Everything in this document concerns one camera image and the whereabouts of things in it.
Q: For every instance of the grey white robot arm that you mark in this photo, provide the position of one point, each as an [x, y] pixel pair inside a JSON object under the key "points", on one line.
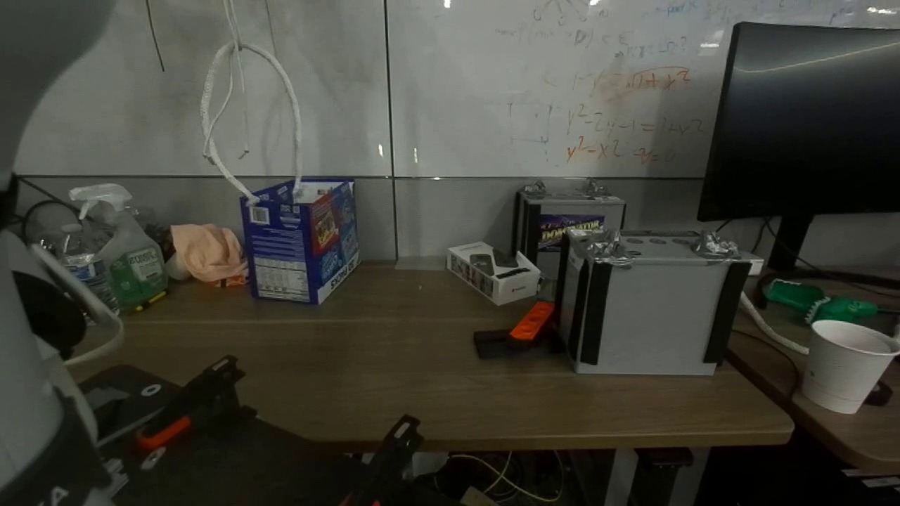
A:
{"points": [[24, 374]]}

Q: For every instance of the small white open box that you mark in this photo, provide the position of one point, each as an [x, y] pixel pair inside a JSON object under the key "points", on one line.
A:
{"points": [[492, 273]]}

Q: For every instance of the blue cardboard box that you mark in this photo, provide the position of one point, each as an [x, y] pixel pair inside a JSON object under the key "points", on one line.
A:
{"points": [[298, 255]]}

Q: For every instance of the orange and black tool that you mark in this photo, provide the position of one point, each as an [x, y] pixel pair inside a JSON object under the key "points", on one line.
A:
{"points": [[531, 321]]}

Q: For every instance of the crumpled foil piece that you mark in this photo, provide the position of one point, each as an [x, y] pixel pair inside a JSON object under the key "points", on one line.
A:
{"points": [[607, 249], [714, 245]]}

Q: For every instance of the whiteboard panel with writing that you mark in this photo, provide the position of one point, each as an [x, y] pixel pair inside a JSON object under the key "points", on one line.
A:
{"points": [[562, 85]]}

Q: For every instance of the black clamp with red mark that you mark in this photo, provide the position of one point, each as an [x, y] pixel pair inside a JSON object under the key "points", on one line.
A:
{"points": [[389, 459]]}

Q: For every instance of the peach cloth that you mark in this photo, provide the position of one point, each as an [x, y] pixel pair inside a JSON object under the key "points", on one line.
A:
{"points": [[212, 255]]}

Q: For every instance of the grey table leg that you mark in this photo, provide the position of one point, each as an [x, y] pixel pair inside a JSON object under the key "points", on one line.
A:
{"points": [[623, 478]]}

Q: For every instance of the black clamp with orange trigger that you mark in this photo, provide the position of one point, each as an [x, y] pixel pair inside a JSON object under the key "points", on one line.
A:
{"points": [[191, 398]]}

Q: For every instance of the clear spray bottle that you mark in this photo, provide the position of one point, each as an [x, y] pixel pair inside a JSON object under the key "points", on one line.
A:
{"points": [[131, 263]]}

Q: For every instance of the blank whiteboard panel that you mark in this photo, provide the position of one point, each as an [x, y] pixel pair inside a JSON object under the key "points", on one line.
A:
{"points": [[114, 114]]}

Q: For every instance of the green plastic object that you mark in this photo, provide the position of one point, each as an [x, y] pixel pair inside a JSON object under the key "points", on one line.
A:
{"points": [[820, 303]]}

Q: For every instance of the black computer monitor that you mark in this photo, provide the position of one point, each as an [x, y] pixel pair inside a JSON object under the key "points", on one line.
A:
{"points": [[806, 121]]}

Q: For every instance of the white paper cup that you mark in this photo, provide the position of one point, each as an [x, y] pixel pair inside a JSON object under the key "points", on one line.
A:
{"points": [[845, 370]]}

